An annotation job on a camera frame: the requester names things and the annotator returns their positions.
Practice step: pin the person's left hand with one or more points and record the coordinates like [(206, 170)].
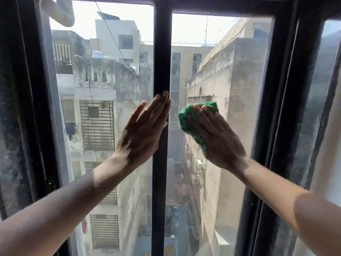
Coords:
[(138, 135)]

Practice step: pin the person's right hand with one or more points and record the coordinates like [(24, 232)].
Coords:
[(221, 143)]

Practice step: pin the person's right fingers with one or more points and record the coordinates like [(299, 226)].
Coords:
[(201, 117)]

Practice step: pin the person's left middle finger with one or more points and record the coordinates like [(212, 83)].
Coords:
[(162, 102)]

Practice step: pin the person's left little finger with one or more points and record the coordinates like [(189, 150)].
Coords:
[(140, 110)]

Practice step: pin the green cleaning cloth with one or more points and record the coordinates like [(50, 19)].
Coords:
[(186, 117)]

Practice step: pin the person's right forearm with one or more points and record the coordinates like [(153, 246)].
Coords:
[(287, 205)]

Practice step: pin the person's left forearm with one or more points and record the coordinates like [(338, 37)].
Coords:
[(66, 210)]

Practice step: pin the stained grey building with grilles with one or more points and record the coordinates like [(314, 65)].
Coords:
[(106, 85)]

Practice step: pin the tan building with windows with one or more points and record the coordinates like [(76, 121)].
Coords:
[(186, 63)]

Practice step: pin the white air conditioner unit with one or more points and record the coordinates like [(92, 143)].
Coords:
[(199, 163)]

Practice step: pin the dusty glass window pane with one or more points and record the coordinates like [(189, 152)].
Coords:
[(226, 63), (106, 77)]

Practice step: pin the beige concrete building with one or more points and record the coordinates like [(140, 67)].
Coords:
[(234, 77)]

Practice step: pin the tall white building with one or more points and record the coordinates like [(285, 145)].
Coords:
[(117, 37)]

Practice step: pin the thin rooftop antenna mast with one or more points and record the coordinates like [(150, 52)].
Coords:
[(206, 31)]

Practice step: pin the rooftop solar panel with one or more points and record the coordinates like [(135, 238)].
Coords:
[(108, 15)]

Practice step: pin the black window latch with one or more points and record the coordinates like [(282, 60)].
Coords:
[(49, 183)]

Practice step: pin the white drain pipe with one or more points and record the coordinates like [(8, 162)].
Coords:
[(62, 10)]

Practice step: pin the narrow side glass pane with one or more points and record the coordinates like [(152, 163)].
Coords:
[(327, 103)]

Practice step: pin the black window frame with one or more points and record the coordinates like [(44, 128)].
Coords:
[(161, 50)]

